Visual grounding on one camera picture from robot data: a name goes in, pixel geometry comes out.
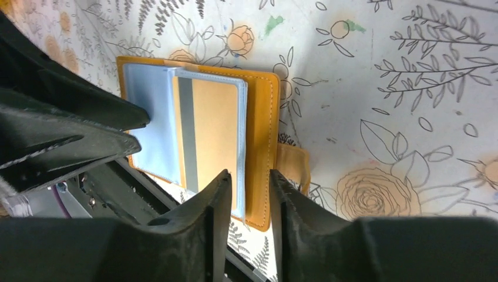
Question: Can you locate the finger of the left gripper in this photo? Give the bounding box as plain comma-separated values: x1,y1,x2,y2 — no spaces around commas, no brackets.
1,14,150,130
1,89,141,193

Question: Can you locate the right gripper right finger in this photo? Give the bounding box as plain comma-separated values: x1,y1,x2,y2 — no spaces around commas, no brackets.
270,169,497,281

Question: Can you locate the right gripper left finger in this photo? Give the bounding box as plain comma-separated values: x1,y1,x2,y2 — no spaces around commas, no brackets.
1,170,232,281

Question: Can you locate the orange card holder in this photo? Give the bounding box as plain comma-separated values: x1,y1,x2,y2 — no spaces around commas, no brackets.
116,56,311,231

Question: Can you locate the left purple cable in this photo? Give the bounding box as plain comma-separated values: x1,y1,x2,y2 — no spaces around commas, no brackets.
51,183,73,219

